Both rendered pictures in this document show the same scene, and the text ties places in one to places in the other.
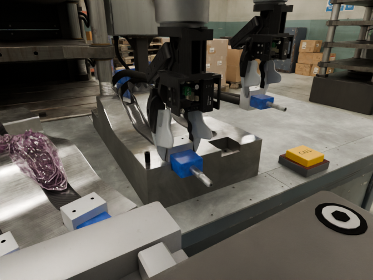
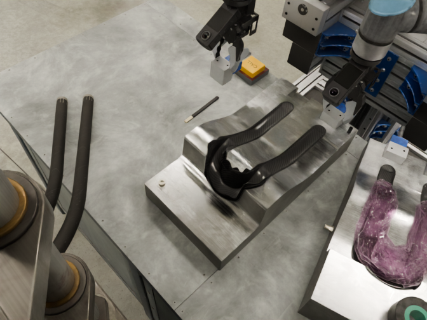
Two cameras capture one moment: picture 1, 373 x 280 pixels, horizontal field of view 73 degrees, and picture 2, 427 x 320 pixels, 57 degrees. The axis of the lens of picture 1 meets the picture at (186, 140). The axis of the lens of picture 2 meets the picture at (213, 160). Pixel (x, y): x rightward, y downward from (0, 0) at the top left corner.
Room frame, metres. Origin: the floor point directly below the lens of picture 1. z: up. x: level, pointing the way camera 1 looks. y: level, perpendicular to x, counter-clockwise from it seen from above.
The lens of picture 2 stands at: (0.93, 0.58, 1.67)
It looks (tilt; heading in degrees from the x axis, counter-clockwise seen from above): 56 degrees down; 250
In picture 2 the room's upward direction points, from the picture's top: 6 degrees clockwise
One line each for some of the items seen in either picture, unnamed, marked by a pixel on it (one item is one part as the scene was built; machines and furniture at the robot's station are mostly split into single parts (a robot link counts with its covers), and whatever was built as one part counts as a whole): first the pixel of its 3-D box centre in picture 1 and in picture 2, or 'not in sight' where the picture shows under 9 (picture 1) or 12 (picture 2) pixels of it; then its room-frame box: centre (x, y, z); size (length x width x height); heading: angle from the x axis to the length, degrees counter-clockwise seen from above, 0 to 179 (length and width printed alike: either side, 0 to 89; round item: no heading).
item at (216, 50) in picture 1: (192, 64); not in sight; (4.94, -0.12, 0.47); 1.22 x 0.80 x 0.94; 39
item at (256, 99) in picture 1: (264, 102); (233, 63); (0.62, -0.20, 0.93); 0.13 x 0.05 x 0.05; 30
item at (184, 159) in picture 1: (188, 165); (341, 110); (0.37, 0.00, 0.89); 0.13 x 0.05 x 0.05; 29
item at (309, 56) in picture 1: (316, 58); not in sight; (6.53, -3.21, 0.42); 0.86 x 0.33 x 0.83; 35
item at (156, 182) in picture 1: (158, 123); (255, 157); (0.64, 0.08, 0.87); 0.50 x 0.26 x 0.14; 29
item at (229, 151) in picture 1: (223, 151); (298, 101); (0.46, -0.08, 0.87); 0.05 x 0.05 x 0.04; 29
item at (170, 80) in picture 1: (185, 70); (359, 70); (0.38, 0.00, 1.04); 0.09 x 0.08 x 0.12; 29
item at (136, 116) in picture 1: (156, 108); (266, 144); (0.62, 0.08, 0.92); 0.35 x 0.16 x 0.09; 29
